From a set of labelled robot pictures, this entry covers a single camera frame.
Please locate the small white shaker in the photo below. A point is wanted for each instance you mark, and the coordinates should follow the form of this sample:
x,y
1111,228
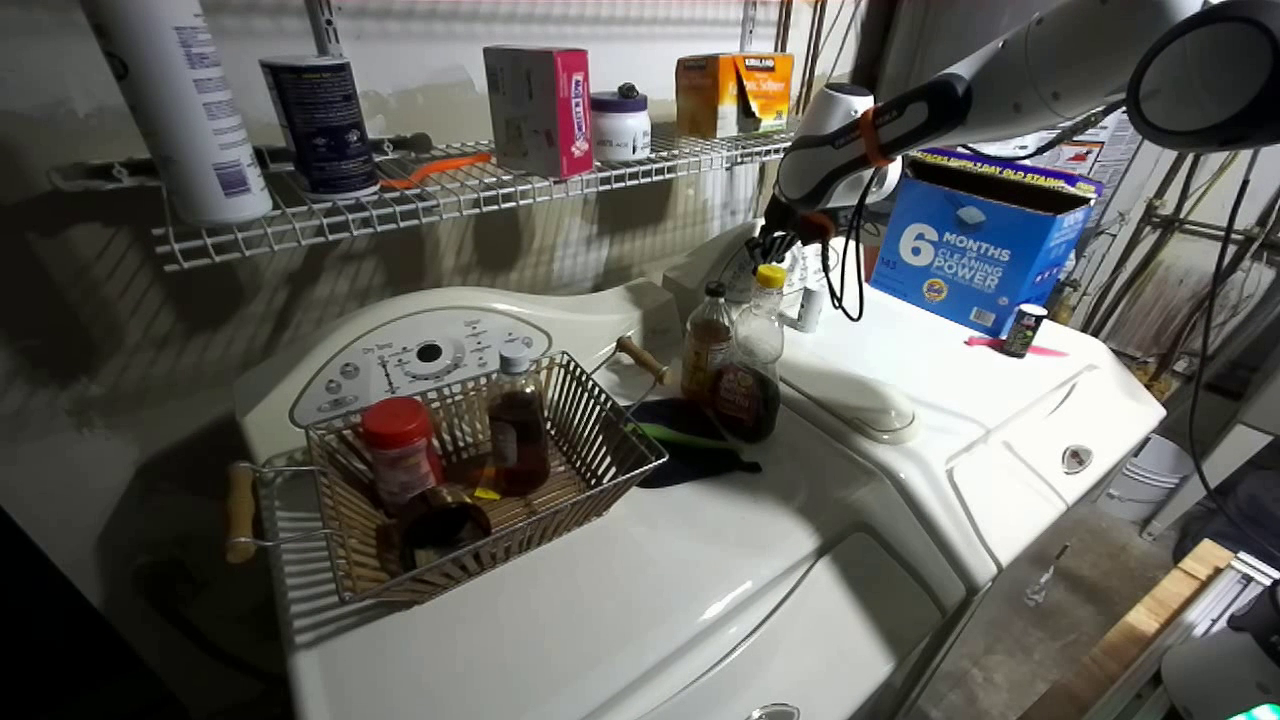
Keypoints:
x,y
810,310

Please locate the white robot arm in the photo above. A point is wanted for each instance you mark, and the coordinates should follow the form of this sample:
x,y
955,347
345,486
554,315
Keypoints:
x,y
1053,72

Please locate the grey metal frame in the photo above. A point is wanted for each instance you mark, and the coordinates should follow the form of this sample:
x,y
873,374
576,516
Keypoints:
x,y
1220,642

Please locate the small dark can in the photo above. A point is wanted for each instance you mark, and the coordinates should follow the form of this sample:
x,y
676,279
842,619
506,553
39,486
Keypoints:
x,y
1025,328

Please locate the dark blue cylindrical canister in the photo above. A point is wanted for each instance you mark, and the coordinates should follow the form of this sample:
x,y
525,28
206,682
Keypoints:
x,y
320,126

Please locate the dark sauce bottle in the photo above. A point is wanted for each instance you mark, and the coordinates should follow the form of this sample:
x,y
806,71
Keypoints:
x,y
520,433

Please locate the red book box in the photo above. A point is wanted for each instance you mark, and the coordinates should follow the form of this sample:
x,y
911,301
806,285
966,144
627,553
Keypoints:
x,y
542,114

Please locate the red lid spice jar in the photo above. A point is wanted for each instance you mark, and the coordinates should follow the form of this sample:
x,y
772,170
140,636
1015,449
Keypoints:
x,y
403,463

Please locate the white bucket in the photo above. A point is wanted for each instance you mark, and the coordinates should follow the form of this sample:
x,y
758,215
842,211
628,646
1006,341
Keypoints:
x,y
1148,483

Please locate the wooden plank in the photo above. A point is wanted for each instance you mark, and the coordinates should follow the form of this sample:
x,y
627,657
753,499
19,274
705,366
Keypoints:
x,y
1132,635

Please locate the dark round bowl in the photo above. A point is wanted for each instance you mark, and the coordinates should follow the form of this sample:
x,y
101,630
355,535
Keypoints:
x,y
433,528

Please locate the clear bottle yellow cap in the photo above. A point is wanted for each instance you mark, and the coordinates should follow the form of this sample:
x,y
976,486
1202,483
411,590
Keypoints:
x,y
766,323

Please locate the pink tape strip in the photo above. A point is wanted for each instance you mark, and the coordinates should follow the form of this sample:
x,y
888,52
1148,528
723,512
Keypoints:
x,y
986,347

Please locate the orange cardboard box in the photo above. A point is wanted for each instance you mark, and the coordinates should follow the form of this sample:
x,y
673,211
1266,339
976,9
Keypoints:
x,y
729,95

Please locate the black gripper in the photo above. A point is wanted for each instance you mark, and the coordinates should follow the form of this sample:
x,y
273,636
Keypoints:
x,y
800,217

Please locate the tall white spray bottle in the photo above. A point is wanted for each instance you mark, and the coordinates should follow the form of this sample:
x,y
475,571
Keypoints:
x,y
181,105

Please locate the brown glass bottle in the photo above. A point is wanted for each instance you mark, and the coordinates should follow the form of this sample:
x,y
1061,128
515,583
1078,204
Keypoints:
x,y
705,354

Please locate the white jar dark lid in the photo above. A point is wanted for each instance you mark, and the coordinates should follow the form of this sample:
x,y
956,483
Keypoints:
x,y
620,128

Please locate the blue cardboard box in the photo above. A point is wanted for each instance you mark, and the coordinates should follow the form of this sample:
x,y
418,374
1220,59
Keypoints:
x,y
966,253

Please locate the orange tool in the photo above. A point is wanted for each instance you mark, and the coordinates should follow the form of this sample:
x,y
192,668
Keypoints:
x,y
433,170

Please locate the brown wooden bowl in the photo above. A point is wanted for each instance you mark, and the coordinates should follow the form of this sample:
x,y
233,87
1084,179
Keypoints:
x,y
742,400

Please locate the green stick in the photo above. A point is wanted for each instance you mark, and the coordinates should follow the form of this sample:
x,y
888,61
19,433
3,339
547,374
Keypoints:
x,y
681,436

